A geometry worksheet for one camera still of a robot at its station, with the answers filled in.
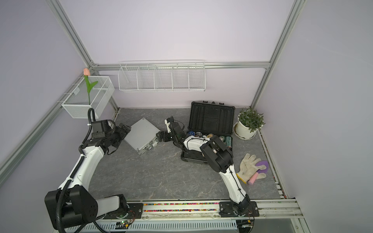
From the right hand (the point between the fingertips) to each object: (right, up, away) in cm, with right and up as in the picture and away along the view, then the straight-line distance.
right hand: (160, 132), depth 96 cm
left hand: (-16, +1, -13) cm, 21 cm away
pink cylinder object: (+55, -25, -15) cm, 63 cm away
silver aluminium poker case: (-13, -3, +3) cm, 14 cm away
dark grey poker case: (+34, +10, +7) cm, 36 cm away
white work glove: (+55, -20, -9) cm, 60 cm away
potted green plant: (+56, +7, -7) cm, 57 cm away
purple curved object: (+66, -19, -5) cm, 69 cm away
